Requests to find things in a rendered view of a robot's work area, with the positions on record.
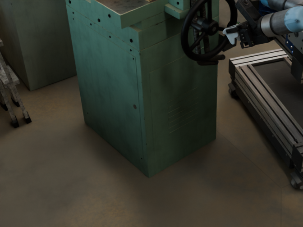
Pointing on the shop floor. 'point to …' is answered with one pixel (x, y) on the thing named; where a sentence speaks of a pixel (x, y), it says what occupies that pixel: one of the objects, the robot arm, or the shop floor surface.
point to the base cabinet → (144, 94)
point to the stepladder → (12, 79)
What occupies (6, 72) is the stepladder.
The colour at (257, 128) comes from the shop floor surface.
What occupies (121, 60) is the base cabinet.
